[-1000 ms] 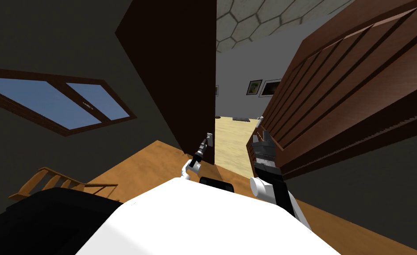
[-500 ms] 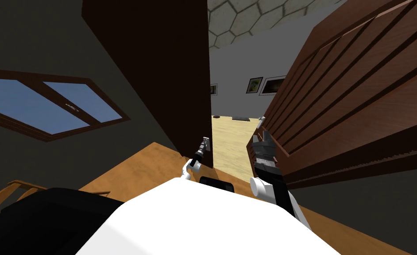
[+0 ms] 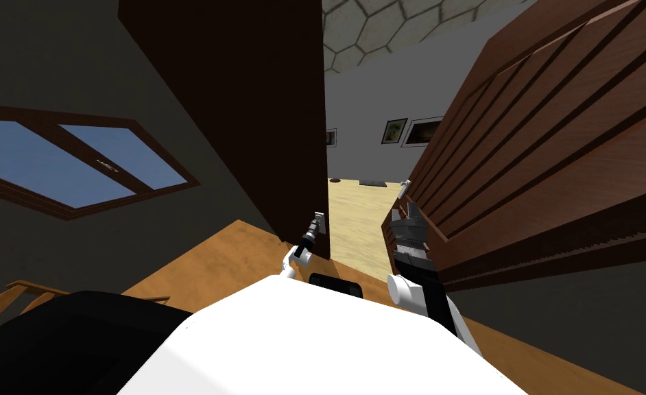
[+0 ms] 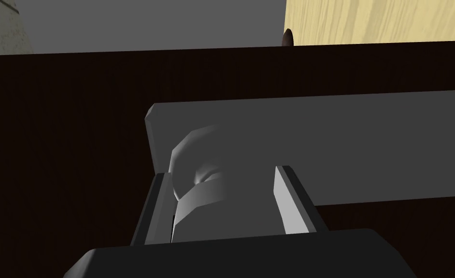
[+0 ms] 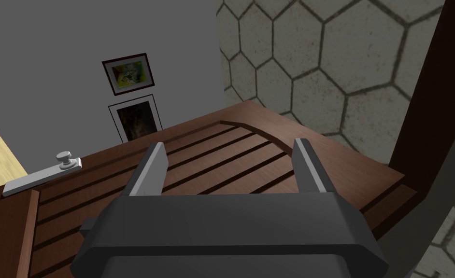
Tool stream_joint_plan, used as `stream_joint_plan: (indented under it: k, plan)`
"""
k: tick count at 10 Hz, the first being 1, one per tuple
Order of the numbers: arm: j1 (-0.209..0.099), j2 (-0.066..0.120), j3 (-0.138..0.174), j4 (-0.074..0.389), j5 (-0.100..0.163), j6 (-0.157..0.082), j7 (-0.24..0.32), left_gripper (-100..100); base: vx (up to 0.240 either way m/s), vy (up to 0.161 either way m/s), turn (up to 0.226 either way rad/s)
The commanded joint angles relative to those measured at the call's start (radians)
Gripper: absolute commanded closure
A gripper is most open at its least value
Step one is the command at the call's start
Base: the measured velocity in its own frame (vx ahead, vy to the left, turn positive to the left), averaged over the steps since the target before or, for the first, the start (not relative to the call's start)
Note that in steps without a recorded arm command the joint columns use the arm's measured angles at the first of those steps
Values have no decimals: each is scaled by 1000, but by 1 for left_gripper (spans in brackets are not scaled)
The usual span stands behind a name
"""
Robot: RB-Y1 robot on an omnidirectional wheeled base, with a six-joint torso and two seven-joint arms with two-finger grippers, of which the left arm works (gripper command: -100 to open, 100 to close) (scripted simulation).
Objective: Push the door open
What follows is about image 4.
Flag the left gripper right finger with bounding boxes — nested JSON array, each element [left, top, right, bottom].
[[272, 165, 329, 235]]

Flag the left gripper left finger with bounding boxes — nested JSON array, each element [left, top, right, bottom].
[[130, 172, 178, 247]]

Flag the grey door handle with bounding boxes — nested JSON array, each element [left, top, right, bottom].
[[144, 89, 455, 244]]

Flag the dark brown door leaf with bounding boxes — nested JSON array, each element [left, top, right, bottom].
[[0, 40, 455, 278]]

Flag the light wooden door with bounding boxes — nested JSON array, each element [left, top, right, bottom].
[[283, 0, 455, 47]]

